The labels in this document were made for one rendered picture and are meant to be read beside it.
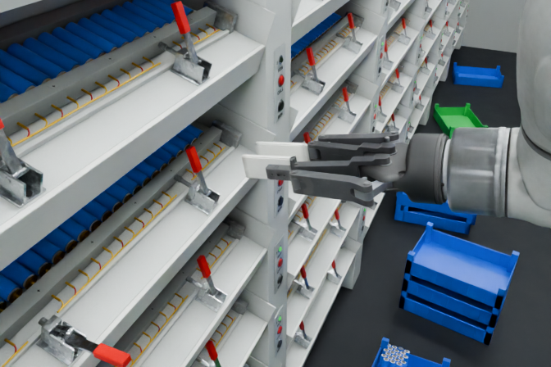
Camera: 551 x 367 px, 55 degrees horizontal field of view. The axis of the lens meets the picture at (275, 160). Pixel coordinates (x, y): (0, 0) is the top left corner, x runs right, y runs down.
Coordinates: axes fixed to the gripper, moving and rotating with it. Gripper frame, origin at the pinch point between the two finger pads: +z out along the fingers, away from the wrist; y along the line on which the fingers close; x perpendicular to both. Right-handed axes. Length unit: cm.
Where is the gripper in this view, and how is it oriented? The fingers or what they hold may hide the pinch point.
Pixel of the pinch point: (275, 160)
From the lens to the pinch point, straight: 64.3
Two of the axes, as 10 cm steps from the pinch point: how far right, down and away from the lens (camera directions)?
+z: -9.0, -0.5, 4.4
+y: 4.1, -4.7, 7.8
